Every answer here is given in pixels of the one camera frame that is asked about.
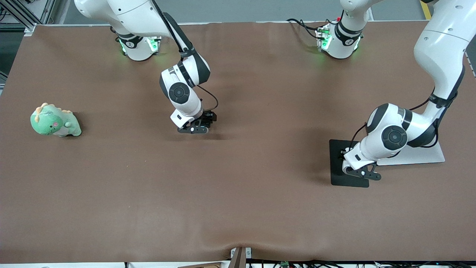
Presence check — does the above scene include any black mouse pad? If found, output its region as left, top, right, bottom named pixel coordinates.
left=329, top=140, right=370, bottom=188

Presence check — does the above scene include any silver laptop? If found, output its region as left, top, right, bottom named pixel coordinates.
left=376, top=141, right=446, bottom=166

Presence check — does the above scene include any brown table cover mat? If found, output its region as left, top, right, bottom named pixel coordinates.
left=0, top=20, right=476, bottom=263

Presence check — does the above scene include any green dinosaur plush toy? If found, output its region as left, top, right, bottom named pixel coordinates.
left=30, top=103, right=82, bottom=137

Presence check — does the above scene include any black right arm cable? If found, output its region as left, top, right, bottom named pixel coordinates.
left=151, top=0, right=219, bottom=112

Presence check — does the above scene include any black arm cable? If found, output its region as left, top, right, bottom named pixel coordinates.
left=349, top=93, right=460, bottom=149
left=151, top=0, right=219, bottom=112

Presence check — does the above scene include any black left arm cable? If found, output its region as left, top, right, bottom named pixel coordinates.
left=349, top=93, right=460, bottom=149

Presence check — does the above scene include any black left base cable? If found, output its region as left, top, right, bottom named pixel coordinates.
left=286, top=18, right=322, bottom=40

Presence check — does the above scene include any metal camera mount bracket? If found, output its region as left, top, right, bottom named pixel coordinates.
left=229, top=246, right=253, bottom=268

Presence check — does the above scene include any aluminium frame profile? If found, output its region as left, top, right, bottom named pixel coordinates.
left=0, top=0, right=71, bottom=32

